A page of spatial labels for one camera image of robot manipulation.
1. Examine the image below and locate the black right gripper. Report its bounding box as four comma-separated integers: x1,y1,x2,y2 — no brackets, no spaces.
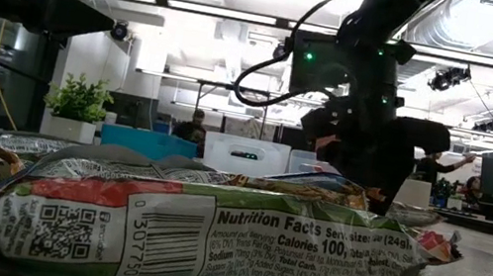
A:
287,92,456,225

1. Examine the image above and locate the orange blue granola bar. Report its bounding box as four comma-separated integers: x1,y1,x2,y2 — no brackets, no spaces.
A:
227,156,375,213

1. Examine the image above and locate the blue silver granola bar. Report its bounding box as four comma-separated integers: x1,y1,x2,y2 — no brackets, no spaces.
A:
22,130,236,206
0,129,81,164

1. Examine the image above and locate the red green granola bar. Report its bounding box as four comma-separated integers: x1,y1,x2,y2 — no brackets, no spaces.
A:
0,145,468,276

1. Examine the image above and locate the person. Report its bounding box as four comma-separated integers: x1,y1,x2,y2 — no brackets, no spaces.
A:
168,105,213,160
460,173,488,207
412,144,478,193

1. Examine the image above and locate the leafy plant in white pot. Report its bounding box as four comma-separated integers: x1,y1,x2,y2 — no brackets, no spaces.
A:
36,67,119,148

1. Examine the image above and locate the translucent plastic storage bin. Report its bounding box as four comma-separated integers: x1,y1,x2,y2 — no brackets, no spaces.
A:
199,130,294,185
287,147,343,180

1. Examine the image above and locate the dark monitor screen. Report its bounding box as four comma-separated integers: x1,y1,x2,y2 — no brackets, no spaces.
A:
102,90,159,133

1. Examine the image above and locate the blue plastic storage bin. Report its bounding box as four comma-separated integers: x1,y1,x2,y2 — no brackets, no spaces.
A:
97,121,201,168

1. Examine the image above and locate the black ceiling-mounted camera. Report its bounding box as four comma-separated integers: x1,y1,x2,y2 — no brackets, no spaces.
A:
427,61,474,98
472,116,493,134
270,42,293,65
108,19,132,44

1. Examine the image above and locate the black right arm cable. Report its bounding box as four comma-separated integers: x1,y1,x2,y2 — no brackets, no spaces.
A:
231,0,381,126

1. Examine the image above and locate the distant black rig frame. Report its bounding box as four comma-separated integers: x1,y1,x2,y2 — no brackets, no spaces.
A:
128,67,329,151

